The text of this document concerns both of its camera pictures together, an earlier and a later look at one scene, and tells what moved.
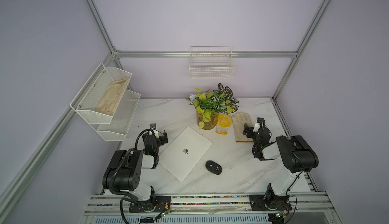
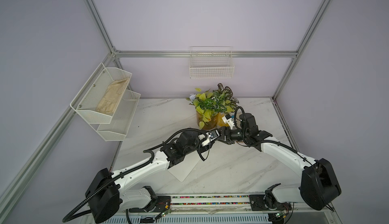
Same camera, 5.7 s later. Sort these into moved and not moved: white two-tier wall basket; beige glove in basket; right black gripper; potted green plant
Moved: right black gripper
Not moved: potted green plant; white two-tier wall basket; beige glove in basket
